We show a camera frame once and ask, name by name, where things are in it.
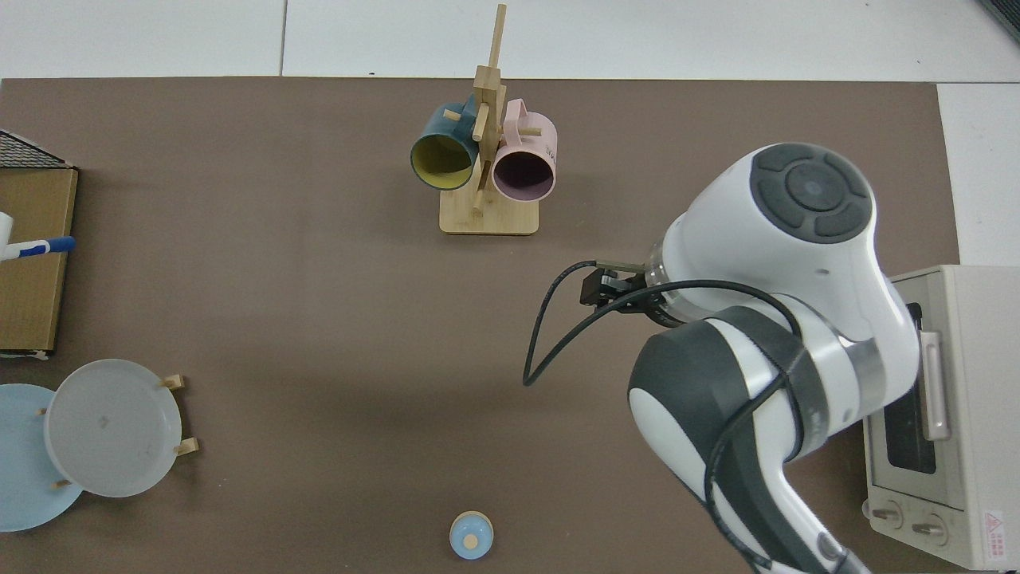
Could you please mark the blue and white marker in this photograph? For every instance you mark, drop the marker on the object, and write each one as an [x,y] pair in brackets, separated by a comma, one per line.
[44,246]

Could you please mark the wooden cup stand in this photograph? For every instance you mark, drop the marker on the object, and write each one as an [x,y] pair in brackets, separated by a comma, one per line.
[488,219]

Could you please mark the pink cup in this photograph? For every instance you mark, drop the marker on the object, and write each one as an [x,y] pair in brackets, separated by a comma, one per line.
[526,171]

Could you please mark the teal cup with yellow inside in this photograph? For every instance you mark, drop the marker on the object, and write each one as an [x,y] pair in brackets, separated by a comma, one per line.
[442,155]

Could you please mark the small blue round bell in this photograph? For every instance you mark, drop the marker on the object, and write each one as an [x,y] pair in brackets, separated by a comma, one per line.
[471,536]

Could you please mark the brown table cloth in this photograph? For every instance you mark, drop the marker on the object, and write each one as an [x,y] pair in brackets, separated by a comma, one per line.
[319,319]

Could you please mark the pale toaster oven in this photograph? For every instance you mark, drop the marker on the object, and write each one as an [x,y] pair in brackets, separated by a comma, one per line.
[964,414]

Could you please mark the wooden plate rack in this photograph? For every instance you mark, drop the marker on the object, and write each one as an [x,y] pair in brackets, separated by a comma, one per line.
[187,446]

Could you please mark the grey plate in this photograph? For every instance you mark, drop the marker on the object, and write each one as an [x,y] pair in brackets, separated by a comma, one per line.
[111,426]

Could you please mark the light blue plate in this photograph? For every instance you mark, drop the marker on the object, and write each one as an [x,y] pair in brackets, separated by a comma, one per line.
[24,478]

